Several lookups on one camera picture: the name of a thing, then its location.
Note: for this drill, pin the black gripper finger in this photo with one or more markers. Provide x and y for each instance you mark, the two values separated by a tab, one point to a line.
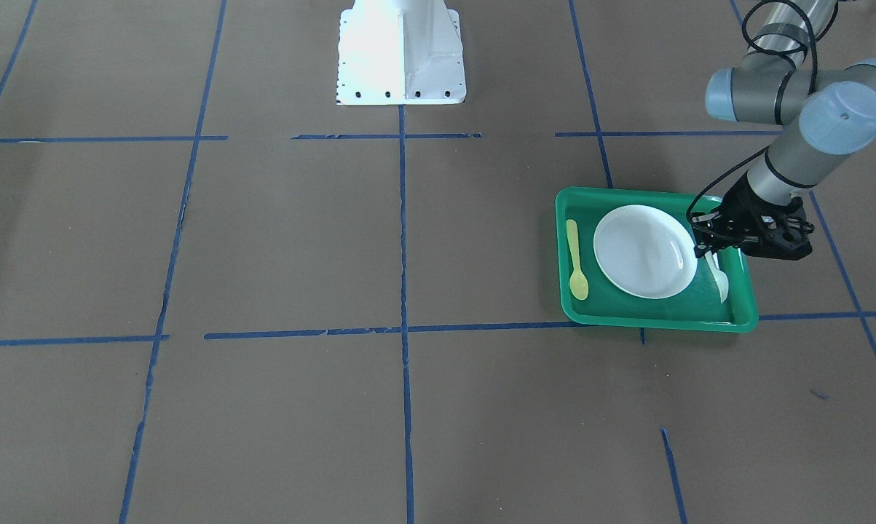
713	243
709	224

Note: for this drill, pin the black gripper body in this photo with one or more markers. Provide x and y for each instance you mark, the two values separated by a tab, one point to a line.
738	206

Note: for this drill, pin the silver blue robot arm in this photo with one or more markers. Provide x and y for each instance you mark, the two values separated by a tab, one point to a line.
825	117

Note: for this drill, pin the white round plate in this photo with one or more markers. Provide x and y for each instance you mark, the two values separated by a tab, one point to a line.
644	252

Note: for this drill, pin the yellow plastic spoon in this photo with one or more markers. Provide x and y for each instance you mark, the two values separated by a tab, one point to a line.
578	283

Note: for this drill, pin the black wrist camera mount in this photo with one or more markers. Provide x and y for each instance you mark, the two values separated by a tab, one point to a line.
780	236

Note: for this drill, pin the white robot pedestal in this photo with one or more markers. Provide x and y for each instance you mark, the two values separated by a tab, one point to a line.
400	52

